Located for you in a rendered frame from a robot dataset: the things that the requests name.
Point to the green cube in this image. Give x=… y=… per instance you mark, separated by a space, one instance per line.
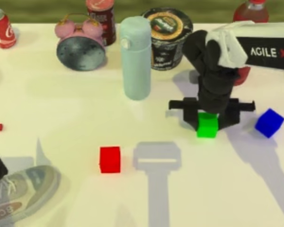
x=207 y=126

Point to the blue cube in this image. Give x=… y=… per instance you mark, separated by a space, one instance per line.
x=269 y=123

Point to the red cube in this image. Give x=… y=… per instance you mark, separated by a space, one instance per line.
x=110 y=160

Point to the black instant noodle cup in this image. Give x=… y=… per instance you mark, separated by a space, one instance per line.
x=168 y=42

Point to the pale blue thermos bottle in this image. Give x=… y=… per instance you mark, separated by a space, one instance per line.
x=136 y=59

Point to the red drink bottle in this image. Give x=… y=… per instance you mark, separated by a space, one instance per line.
x=251 y=11

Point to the pink alarm clock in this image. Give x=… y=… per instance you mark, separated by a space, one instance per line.
x=80 y=50

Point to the dark red soda can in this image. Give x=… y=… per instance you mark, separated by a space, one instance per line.
x=103 y=19

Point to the grey sneaker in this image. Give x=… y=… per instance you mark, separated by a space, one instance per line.
x=19 y=194

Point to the red cola can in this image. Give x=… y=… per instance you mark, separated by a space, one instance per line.
x=3 y=29

